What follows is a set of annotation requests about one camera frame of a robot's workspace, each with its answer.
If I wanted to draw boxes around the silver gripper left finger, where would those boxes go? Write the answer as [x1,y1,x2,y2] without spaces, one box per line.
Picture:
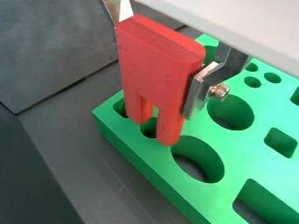
[99,0,134,40]

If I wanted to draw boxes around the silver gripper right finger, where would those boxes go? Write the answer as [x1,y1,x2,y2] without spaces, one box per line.
[182,42,251,120]

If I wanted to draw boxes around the red two-pronged block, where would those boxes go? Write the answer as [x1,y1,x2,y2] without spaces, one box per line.
[116,15,206,146]

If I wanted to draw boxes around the green foam shape board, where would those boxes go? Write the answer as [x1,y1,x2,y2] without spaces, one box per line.
[91,33,299,224]

